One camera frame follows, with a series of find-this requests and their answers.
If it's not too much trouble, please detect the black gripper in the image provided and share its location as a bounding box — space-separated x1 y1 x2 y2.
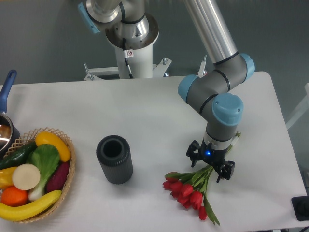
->
186 140 235 183

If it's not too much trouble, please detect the red tulip bouquet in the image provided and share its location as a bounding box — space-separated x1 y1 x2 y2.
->
162 131 242 226

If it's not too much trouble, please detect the dark grey ribbed vase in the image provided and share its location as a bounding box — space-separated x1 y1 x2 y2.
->
96 135 133 185

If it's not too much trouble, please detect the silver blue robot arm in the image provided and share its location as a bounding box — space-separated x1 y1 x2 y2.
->
78 0 255 180

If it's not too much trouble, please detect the black device at edge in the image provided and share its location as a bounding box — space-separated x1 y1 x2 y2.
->
291 196 309 221

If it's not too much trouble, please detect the purple sweet potato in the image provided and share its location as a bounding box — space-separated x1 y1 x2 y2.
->
45 162 70 193

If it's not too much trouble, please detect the green bok choy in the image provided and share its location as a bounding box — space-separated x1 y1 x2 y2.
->
26 144 60 202

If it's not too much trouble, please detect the woven wicker basket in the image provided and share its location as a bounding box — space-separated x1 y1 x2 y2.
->
4 128 76 223

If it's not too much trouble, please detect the green cucumber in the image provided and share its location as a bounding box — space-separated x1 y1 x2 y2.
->
0 141 37 170

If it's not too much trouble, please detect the orange fruit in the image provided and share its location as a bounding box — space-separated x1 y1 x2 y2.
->
0 186 28 207

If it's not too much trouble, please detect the yellow bell pepper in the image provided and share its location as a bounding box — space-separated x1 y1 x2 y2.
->
0 167 17 189

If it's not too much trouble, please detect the yellow banana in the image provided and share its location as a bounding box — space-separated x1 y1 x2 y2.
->
0 190 62 222

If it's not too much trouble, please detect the white frame at right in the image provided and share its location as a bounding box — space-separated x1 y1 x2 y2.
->
285 83 309 130

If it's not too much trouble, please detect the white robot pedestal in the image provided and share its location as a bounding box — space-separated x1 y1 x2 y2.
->
114 45 153 79

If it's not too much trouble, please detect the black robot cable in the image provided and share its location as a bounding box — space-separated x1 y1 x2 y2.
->
122 38 134 79

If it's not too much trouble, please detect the white metal base frame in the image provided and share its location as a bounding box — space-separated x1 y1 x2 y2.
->
84 55 207 81

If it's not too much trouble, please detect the blue handled saucepan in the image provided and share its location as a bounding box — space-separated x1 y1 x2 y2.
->
0 70 20 160

